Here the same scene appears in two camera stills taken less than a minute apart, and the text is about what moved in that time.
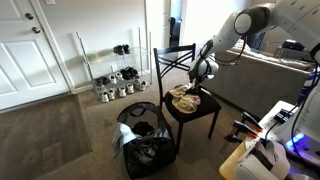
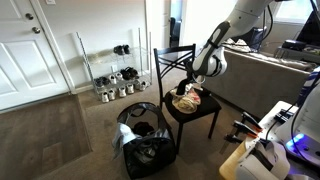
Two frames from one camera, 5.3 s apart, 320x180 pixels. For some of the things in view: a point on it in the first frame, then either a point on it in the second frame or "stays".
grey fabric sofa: [252, 82] stays
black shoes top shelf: [121, 49] stays
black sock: [195, 91] → [181, 87]
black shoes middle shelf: [129, 73] stays
